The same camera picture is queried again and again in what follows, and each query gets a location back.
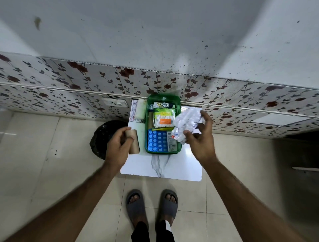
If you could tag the person's right hand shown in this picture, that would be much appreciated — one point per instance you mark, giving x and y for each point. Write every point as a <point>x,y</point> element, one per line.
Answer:
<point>203,147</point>

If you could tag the person's left hand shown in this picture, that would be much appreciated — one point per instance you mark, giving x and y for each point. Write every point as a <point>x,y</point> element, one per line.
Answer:
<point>116,149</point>

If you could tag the person's right thumb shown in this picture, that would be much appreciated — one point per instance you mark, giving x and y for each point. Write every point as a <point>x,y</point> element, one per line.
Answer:
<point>189,136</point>

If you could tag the person's left thumb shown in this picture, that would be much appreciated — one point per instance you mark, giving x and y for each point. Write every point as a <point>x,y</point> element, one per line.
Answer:
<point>128,143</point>

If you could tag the beige bandage roll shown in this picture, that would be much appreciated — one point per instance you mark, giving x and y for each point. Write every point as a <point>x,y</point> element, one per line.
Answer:
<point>134,147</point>
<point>150,121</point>

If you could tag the clear plastic wrapper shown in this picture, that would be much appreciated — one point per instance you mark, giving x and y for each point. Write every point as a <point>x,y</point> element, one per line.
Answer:
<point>185,122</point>

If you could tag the person's left forearm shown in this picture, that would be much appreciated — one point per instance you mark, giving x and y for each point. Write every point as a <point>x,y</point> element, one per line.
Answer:
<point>67,207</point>

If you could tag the person's right forearm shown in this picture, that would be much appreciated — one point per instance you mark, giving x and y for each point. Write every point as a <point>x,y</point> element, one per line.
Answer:
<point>246,207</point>

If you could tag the white medicine box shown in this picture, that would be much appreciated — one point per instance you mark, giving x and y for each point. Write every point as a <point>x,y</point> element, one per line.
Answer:
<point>171,145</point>

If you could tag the black trash bag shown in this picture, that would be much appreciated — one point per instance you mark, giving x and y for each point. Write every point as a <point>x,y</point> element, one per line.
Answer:
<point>102,139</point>

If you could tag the silver foil strip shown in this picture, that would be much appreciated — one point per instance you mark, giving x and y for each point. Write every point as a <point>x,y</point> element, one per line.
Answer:
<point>192,108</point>

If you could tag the yellow flat packet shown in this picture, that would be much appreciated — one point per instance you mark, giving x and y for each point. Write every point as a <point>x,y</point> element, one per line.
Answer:
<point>162,129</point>

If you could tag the blue blister pack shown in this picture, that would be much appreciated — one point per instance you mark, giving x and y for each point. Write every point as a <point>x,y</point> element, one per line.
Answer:
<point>157,141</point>

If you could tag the cotton swab pack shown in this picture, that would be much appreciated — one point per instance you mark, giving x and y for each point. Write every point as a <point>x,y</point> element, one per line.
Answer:
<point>163,119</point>

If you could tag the white pink packet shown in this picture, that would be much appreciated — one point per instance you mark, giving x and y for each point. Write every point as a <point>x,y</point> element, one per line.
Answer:
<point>132,112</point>

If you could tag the white gauze roll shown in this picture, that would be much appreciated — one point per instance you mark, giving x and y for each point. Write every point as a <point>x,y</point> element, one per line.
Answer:
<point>140,109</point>

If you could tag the dark foil packet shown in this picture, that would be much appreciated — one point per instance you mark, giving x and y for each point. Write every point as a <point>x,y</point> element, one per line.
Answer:
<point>162,105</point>

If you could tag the green plastic tray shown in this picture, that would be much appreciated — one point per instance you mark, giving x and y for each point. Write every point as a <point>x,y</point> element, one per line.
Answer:
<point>163,98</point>

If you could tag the grey left slipper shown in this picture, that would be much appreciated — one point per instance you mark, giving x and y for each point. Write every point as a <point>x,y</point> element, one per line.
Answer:
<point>135,209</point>

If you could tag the grey slipper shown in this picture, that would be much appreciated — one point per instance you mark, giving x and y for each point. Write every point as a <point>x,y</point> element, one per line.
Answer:
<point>168,207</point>
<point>135,209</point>

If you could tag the grey right slipper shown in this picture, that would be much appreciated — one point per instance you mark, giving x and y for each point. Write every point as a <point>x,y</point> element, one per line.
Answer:
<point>168,207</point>

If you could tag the person's black trousers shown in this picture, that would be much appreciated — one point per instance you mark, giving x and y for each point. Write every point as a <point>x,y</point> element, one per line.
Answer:
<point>139,234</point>

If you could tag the white wall socket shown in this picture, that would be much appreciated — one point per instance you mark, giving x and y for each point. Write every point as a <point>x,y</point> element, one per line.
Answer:
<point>114,102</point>

